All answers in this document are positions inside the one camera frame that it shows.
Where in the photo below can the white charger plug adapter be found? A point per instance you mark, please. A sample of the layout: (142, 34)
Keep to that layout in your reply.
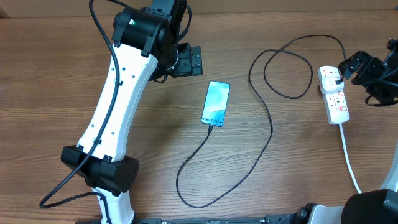
(329, 85)

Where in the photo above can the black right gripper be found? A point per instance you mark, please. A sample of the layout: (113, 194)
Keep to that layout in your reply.
(367, 67)

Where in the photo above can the white power strip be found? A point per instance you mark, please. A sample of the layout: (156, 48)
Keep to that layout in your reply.
(335, 104)

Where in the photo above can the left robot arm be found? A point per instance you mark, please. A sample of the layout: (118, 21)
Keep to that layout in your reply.
(147, 46)

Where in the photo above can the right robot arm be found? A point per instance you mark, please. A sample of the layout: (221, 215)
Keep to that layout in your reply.
(378, 206)

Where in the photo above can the blue screen Galaxy smartphone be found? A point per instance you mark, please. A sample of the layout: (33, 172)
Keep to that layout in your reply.
(216, 101)

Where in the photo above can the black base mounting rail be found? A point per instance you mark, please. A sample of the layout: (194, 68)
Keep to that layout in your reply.
(268, 219)

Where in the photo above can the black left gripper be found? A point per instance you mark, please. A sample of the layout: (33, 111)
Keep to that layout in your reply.
(186, 67)

